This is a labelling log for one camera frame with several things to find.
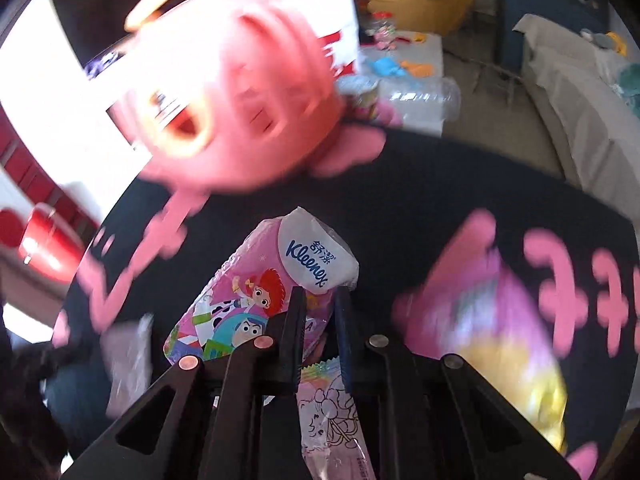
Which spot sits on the small grey toy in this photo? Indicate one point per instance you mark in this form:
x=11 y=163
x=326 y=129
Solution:
x=592 y=36

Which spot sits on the blue plastic toy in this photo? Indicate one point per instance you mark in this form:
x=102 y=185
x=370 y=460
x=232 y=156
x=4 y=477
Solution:
x=382 y=67

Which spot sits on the navy blue chair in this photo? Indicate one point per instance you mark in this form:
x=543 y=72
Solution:
x=550 y=5

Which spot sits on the pink candy wrapper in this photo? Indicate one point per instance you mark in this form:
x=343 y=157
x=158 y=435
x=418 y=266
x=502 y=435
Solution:
x=325 y=425

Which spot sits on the orange plastic toy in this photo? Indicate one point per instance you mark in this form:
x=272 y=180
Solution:
x=422 y=69

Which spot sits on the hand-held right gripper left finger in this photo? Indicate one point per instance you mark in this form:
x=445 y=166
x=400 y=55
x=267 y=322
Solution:
x=292 y=340

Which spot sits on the pink yellow snack packet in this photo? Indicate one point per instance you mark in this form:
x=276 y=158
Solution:
x=490 y=320

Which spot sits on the teal blanket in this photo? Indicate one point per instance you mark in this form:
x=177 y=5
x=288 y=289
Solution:
x=631 y=85

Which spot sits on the red cabinet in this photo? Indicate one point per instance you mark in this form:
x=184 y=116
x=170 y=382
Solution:
x=30 y=175

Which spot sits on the printed paper cup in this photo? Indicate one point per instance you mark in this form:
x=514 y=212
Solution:
x=357 y=95

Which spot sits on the black mat with pink print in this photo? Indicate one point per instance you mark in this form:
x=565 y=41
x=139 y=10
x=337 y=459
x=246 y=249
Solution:
x=400 y=200

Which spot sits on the white side table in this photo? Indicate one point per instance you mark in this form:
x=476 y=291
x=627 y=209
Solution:
x=425 y=47

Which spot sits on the clear plastic bottle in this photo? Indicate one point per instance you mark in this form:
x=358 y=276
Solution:
x=420 y=105

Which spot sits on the small yellow toy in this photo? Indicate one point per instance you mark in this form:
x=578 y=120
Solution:
x=617 y=42

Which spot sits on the pink printed tissue pack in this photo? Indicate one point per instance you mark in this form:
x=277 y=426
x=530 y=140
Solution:
x=250 y=285

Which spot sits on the pink plastic toy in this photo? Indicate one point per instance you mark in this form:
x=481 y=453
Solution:
x=235 y=85

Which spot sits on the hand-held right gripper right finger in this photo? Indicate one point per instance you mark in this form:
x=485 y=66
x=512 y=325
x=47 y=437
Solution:
x=344 y=345

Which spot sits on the clear plastic wrapper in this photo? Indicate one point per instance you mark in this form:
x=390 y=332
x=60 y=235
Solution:
x=127 y=360

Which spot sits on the red glossy object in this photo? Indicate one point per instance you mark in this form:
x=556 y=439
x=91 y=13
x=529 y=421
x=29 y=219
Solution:
x=50 y=245

